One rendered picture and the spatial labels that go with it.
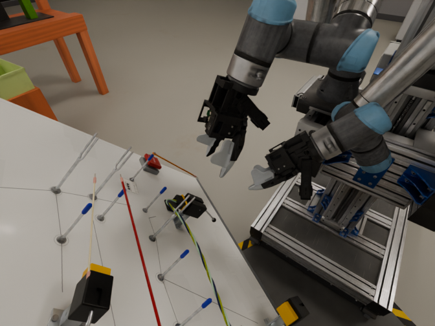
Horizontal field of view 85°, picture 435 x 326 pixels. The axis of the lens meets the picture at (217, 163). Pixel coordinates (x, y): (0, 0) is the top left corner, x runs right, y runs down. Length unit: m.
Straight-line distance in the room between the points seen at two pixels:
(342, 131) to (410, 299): 1.62
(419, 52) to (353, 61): 0.23
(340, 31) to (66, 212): 0.60
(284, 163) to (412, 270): 1.69
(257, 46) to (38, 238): 0.46
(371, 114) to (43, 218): 0.65
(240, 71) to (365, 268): 1.51
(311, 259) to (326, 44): 1.34
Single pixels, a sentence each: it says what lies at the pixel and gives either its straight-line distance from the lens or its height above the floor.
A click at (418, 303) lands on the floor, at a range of 2.11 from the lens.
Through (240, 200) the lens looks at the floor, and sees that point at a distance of 2.04.
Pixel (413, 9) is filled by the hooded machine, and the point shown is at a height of 0.57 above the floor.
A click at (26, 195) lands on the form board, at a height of 1.33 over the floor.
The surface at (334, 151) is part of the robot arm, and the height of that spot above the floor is 1.28.
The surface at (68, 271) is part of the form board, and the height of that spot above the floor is 1.29.
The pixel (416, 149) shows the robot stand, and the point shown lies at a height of 1.07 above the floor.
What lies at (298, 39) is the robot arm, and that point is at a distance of 0.54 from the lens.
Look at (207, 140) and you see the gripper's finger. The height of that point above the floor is 1.28.
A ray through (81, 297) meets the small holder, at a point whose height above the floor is 1.35.
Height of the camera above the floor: 1.65
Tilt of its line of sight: 45 degrees down
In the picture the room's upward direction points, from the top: straight up
